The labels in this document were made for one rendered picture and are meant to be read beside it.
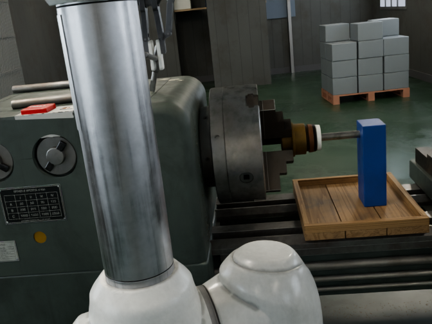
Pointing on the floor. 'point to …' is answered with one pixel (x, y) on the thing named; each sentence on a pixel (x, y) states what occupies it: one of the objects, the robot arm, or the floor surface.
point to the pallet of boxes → (364, 60)
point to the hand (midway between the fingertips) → (155, 54)
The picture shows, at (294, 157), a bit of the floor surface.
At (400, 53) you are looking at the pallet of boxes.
